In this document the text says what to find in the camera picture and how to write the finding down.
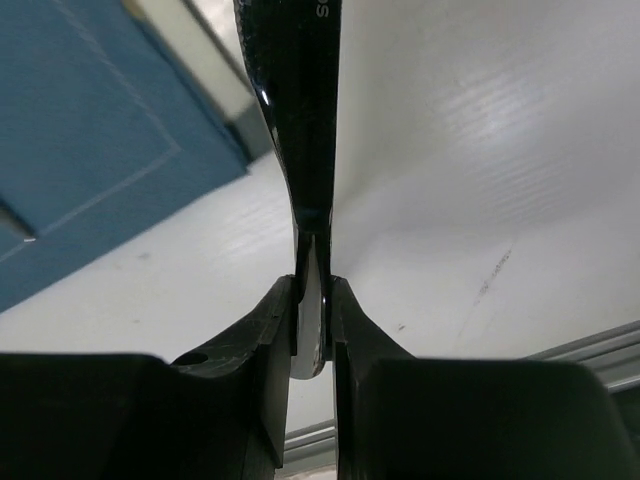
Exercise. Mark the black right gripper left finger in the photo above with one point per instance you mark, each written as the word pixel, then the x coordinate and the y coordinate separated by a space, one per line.
pixel 216 412

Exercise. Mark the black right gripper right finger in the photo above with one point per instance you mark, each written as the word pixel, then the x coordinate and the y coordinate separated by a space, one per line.
pixel 348 320

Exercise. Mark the blue beige checked placemat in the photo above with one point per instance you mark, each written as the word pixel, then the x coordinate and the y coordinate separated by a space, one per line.
pixel 114 116

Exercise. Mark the silver table knife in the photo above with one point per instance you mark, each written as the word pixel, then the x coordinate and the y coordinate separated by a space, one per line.
pixel 291 52

